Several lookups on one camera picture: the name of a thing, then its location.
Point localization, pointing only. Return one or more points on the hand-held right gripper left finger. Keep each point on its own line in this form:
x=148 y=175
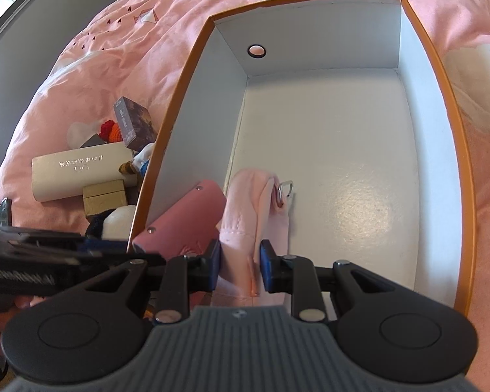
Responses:
x=214 y=263

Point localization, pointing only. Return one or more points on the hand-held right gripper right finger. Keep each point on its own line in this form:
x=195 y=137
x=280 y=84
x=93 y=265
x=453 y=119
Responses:
x=266 y=267

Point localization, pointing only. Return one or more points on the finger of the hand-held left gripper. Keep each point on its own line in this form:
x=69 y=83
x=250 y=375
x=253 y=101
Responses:
x=118 y=259
x=100 y=246

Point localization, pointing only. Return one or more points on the white black plush toy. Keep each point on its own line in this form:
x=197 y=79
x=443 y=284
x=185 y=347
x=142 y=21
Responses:
x=118 y=219

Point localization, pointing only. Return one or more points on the gold box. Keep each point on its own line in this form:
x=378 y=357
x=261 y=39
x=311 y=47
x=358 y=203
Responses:
x=106 y=200

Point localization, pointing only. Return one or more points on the pink leather pouch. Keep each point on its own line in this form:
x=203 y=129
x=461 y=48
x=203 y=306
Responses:
x=179 y=220

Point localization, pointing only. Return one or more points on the white long box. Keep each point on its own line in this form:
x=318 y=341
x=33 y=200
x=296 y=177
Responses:
x=73 y=169

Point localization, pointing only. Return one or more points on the orange cardboard box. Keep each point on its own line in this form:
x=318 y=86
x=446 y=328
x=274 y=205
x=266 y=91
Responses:
x=330 y=151

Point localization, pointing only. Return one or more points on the person's left hand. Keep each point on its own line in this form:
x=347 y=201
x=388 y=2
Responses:
x=24 y=302

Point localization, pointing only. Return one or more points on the calico cat plush toy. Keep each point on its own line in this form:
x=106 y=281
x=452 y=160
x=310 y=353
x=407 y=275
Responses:
x=143 y=159

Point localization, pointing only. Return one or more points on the grey box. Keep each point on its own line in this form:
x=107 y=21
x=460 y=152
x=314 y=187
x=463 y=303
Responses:
x=93 y=141

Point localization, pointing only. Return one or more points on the red orange knitted toy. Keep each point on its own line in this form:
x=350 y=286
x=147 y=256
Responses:
x=111 y=131

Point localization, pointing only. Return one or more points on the dark printed box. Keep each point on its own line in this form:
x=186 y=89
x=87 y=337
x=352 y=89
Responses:
x=137 y=124

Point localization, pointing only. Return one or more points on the pink printed blanket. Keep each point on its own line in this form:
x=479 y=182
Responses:
x=147 y=49

